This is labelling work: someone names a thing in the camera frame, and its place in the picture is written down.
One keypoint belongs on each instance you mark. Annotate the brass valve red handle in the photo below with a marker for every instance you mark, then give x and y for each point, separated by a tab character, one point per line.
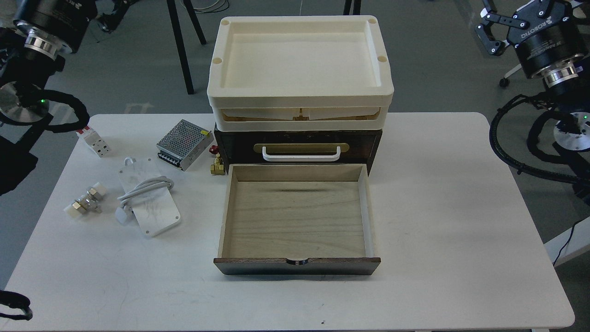
217	168

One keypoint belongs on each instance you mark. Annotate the white drawer handle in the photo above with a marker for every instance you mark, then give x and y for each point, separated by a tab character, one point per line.
301	158

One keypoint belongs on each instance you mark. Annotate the open wooden drawer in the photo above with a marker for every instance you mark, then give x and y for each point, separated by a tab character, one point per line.
299	219

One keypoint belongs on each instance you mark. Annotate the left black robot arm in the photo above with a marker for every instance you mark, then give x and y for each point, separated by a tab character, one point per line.
25	101

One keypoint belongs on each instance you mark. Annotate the white side table edge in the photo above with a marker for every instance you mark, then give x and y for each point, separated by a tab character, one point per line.
568	245

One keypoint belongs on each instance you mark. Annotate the dark wooden cabinet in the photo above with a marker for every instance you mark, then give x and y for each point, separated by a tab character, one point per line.
245	147

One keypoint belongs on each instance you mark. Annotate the white acrylic plate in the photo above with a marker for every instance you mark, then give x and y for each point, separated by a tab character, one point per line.
146	198

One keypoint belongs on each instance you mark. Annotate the metal mesh power supply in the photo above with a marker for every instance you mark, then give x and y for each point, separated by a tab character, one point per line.
183	144

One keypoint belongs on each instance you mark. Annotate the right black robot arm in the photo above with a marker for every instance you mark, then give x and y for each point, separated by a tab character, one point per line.
561	133

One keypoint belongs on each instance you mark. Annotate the cream plastic tray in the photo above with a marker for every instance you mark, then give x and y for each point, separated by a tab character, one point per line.
300	73

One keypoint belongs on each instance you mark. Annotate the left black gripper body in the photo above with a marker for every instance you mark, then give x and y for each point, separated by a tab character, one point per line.
67	20

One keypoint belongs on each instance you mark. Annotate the metal tee pipe fitting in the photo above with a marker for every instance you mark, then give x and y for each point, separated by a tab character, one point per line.
88	202

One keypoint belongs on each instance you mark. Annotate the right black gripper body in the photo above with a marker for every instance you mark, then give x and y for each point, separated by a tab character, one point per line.
550	37

